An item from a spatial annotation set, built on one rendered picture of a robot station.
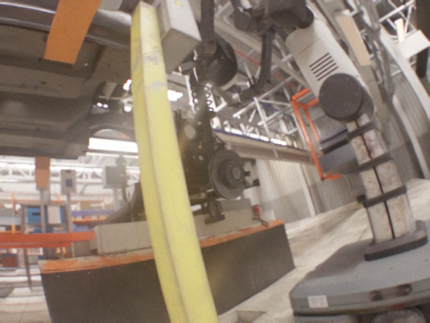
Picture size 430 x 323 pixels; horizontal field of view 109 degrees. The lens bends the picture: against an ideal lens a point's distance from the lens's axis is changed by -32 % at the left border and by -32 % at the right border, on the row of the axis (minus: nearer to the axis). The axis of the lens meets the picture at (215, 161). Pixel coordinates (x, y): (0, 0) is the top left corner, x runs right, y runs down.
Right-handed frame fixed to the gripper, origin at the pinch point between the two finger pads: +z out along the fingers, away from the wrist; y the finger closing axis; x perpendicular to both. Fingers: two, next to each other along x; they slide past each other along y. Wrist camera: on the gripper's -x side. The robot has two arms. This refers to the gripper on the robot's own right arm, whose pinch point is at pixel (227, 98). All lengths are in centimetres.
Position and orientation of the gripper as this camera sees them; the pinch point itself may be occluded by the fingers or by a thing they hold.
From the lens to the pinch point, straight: 136.5
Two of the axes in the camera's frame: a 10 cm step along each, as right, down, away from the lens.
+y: -2.1, -9.8, 0.7
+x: -0.8, -0.5, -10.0
